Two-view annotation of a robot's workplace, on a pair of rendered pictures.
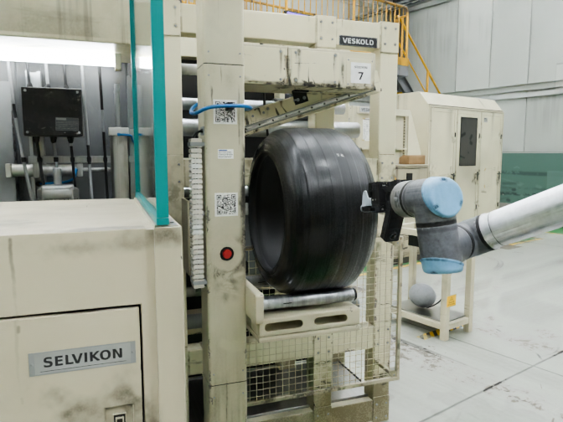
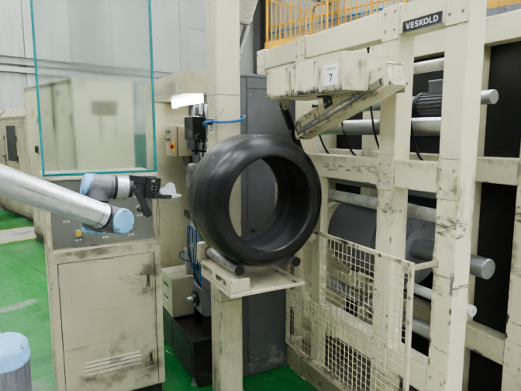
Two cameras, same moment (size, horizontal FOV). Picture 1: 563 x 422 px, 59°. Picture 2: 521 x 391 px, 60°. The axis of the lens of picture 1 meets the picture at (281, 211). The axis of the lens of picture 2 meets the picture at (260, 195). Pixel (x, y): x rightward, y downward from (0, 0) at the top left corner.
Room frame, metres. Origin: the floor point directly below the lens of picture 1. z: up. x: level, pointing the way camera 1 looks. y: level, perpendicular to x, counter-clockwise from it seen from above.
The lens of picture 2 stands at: (1.49, -2.07, 1.48)
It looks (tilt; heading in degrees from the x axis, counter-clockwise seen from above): 8 degrees down; 82
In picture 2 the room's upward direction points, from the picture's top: straight up
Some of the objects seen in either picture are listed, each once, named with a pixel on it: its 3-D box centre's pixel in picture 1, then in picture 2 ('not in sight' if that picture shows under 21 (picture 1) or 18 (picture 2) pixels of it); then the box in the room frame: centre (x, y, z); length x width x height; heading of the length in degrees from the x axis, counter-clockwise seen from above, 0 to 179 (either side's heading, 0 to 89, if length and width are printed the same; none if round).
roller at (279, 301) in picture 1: (307, 298); (223, 260); (1.60, -0.09, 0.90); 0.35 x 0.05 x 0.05; 110
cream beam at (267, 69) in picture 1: (295, 72); (321, 80); (2.05, -0.05, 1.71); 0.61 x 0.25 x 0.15; 110
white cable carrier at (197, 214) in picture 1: (198, 213); not in sight; (1.57, 0.27, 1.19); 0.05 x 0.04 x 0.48; 20
